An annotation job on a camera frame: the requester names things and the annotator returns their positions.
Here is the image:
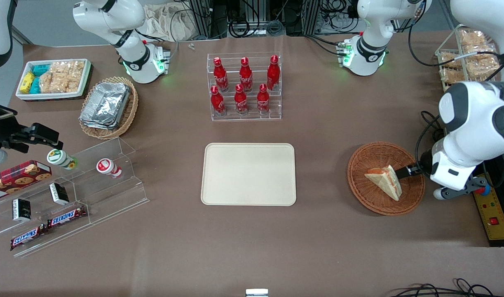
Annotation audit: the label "triangular sandwich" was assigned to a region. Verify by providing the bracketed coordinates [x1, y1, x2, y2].
[365, 165, 402, 202]

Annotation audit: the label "brown round wicker basket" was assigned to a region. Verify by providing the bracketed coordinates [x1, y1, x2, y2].
[347, 142, 426, 216]

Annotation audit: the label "light oval wicker basket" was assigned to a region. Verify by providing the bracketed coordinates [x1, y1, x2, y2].
[78, 76, 139, 140]

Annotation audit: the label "beige plastic tray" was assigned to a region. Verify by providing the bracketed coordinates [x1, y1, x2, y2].
[201, 143, 297, 206]

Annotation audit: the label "green lid yogurt cup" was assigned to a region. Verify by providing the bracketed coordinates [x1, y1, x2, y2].
[46, 148, 77, 171]

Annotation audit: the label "white rectangular snack bin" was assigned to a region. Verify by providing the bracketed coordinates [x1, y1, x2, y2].
[15, 58, 92, 101]

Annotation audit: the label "red tartan cookie box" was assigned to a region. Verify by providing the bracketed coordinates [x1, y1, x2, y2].
[0, 160, 53, 203]

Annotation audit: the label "yellow snack box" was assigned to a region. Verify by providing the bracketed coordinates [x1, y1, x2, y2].
[20, 72, 35, 94]

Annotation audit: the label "bag of rice crackers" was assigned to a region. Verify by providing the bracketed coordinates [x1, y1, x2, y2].
[39, 61, 86, 94]

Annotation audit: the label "small black white box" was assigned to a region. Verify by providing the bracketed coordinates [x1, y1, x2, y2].
[49, 182, 70, 206]
[12, 198, 33, 222]

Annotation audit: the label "stack of foil trays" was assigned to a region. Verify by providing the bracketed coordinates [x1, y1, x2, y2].
[79, 82, 131, 131]

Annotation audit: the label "red lid yogurt cup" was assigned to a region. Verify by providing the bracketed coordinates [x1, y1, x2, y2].
[96, 158, 123, 179]

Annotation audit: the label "yellow black power strip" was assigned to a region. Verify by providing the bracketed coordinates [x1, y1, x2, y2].
[473, 185, 504, 248]

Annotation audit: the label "Snickers chocolate bar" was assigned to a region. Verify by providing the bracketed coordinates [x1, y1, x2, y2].
[9, 224, 49, 252]
[47, 206, 88, 229]

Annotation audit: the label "packet of fried snacks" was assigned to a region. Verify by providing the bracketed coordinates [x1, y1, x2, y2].
[440, 68, 467, 85]
[462, 51, 500, 80]
[439, 51, 466, 69]
[459, 29, 494, 53]

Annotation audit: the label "clear acrylic step stand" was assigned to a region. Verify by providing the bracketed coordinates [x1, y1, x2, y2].
[0, 137, 150, 259]

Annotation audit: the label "red cola bottle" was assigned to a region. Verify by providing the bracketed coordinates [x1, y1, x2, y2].
[239, 57, 253, 92]
[210, 85, 226, 116]
[213, 57, 230, 92]
[267, 55, 281, 91]
[234, 84, 249, 115]
[257, 84, 270, 115]

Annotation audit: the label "beige cloth bag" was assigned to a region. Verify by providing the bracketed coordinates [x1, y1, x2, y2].
[142, 2, 195, 42]

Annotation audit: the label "clear acrylic bottle rack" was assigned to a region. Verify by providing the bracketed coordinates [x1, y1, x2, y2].
[206, 52, 282, 122]

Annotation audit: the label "aluminium equipment rack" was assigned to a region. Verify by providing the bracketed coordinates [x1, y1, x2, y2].
[182, 0, 361, 40]

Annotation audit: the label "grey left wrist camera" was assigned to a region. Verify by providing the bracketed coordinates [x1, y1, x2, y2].
[434, 177, 490, 201]

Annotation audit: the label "black looped gripper cable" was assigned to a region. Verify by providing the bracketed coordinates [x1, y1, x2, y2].
[415, 110, 447, 166]

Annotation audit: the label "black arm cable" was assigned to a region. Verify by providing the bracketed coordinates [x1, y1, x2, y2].
[408, 16, 504, 83]

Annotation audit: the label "white wire basket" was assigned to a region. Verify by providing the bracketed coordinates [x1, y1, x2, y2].
[435, 24, 504, 94]

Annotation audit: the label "black floor cables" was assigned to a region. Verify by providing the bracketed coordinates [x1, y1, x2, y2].
[394, 278, 504, 297]

